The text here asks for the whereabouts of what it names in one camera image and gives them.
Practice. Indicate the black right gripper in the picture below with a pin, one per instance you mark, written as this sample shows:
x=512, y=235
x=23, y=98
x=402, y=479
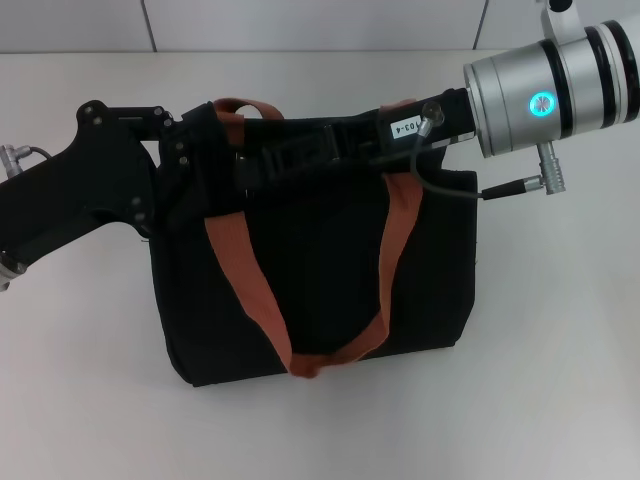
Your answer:
x=457, y=120

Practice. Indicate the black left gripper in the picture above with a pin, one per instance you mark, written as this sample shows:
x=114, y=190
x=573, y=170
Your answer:
x=100, y=175

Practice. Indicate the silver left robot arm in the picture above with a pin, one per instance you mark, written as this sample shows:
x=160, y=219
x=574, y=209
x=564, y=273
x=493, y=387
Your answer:
x=7, y=275

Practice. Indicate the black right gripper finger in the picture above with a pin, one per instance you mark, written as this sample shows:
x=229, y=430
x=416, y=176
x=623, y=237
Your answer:
x=290, y=160

